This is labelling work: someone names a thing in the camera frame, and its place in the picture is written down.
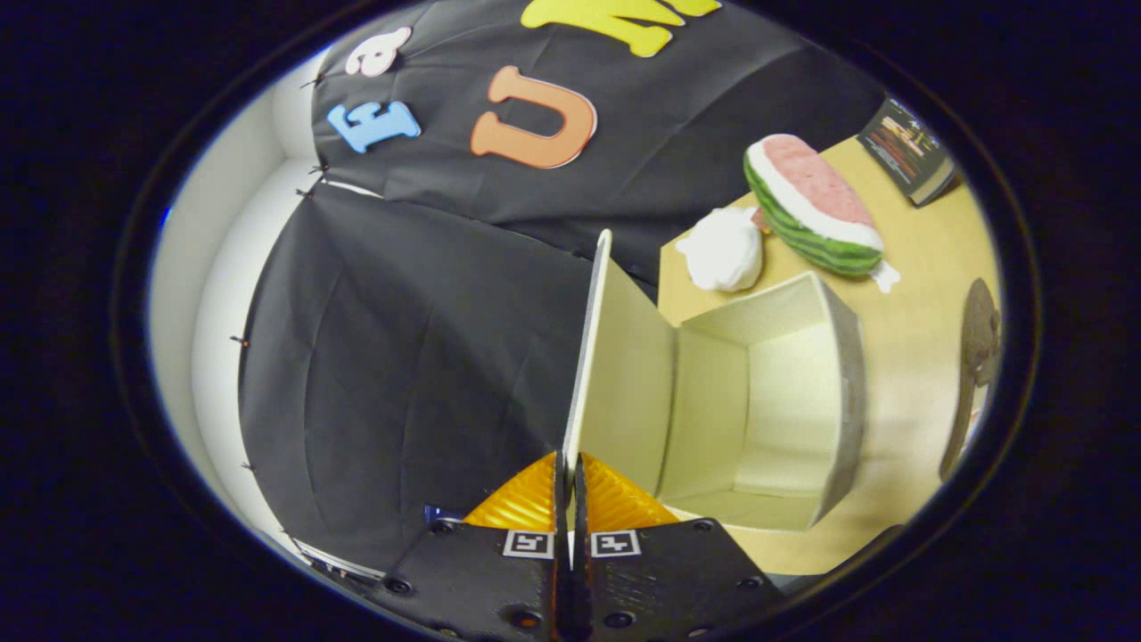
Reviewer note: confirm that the brown fuzzy shoe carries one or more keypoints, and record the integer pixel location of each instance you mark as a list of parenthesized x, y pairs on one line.
[(979, 339)]

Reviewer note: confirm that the black cover book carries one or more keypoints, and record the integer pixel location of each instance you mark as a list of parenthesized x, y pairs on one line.
[(905, 147)]

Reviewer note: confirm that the cream fabric storage box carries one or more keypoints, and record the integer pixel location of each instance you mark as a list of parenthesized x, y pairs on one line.
[(784, 392)]

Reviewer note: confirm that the watermelon slice plush toy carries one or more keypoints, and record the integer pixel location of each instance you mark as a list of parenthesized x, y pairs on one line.
[(802, 214)]

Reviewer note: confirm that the white plush toy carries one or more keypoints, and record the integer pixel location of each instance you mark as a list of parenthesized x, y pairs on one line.
[(722, 254)]

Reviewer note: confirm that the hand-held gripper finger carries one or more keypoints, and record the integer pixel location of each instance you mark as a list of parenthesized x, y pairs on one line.
[(581, 508), (561, 508)]

